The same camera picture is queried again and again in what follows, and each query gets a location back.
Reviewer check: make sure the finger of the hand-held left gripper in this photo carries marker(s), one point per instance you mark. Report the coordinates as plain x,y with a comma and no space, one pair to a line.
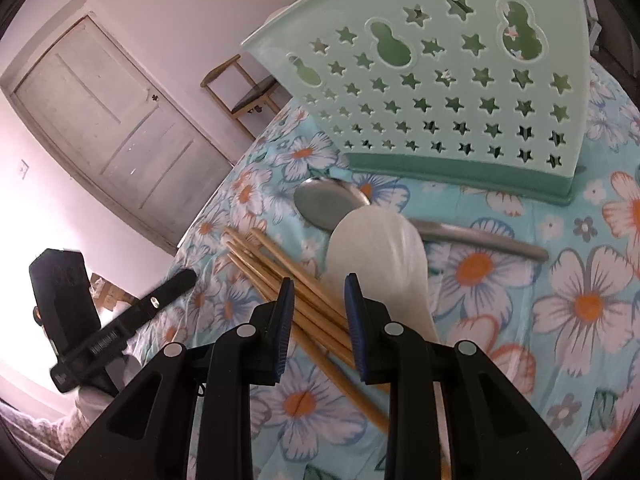
172,287

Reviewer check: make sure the white panel door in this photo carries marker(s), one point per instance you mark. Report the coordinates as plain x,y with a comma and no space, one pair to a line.
100,110

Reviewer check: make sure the wooden chair with dark seat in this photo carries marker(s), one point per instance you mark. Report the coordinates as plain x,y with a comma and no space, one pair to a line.
255,91

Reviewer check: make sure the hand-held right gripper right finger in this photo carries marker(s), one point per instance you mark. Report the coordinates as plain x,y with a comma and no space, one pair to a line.
356,330

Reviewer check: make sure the metal spoon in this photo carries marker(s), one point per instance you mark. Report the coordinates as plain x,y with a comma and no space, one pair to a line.
325,205

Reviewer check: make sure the person's left hand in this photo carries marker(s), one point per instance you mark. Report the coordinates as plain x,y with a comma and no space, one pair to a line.
131,367

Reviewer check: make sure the wall light switch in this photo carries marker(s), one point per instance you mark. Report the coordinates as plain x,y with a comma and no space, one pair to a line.
23,170

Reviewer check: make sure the green star-cutout utensil holder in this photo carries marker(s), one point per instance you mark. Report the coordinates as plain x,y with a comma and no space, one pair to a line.
450,172

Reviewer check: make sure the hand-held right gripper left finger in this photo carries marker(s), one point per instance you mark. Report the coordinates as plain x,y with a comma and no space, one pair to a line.
282,330

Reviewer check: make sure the wooden chopstick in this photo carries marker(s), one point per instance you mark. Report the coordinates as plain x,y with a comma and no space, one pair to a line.
340,385
250,252
250,263
250,275
280,255

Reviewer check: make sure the person's left forearm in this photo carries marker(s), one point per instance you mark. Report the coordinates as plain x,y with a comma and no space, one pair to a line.
65,435

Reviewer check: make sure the floral blue blanket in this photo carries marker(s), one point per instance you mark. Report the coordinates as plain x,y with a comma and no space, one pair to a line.
550,360

